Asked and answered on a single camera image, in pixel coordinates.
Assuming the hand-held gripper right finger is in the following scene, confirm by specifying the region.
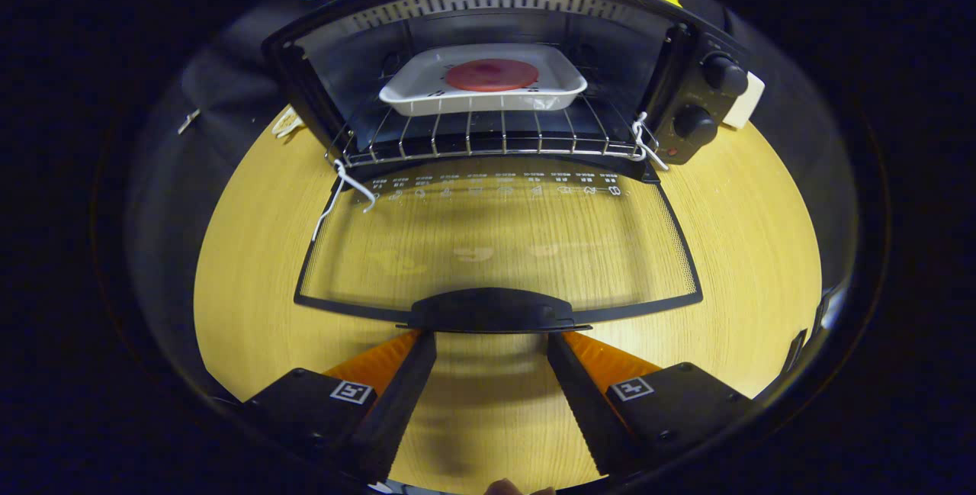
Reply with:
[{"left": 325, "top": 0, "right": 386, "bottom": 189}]
[{"left": 547, "top": 330, "right": 753, "bottom": 479}]

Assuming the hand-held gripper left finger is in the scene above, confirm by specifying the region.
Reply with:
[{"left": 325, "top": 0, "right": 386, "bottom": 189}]
[{"left": 244, "top": 329, "right": 438, "bottom": 485}]

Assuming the black toaster oven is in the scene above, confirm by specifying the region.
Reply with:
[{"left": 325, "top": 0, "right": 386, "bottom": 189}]
[{"left": 262, "top": 0, "right": 752, "bottom": 335}]

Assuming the white square dish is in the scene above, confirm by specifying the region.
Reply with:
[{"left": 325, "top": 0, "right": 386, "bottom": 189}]
[{"left": 379, "top": 43, "right": 589, "bottom": 117}]

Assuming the round pink ham slice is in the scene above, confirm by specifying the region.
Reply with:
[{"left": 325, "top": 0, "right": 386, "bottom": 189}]
[{"left": 445, "top": 59, "right": 540, "bottom": 93}]

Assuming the metal oven rack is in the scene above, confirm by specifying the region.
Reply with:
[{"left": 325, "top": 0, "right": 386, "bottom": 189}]
[{"left": 326, "top": 95, "right": 650, "bottom": 169}]

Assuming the white toaster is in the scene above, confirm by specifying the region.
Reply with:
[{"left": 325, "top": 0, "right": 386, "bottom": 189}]
[{"left": 721, "top": 72, "right": 766, "bottom": 130}]

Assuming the white tray with brown snacks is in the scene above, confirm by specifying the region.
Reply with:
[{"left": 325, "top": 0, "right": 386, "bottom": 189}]
[{"left": 271, "top": 105, "right": 306, "bottom": 140}]

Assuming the black backdrop cloth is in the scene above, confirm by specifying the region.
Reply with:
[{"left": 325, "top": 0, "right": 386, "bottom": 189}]
[{"left": 126, "top": 0, "right": 859, "bottom": 297}]

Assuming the white string loop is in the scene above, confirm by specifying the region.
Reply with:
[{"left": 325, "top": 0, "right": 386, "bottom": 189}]
[
  {"left": 631, "top": 111, "right": 670, "bottom": 173},
  {"left": 311, "top": 159, "right": 378, "bottom": 243}
]

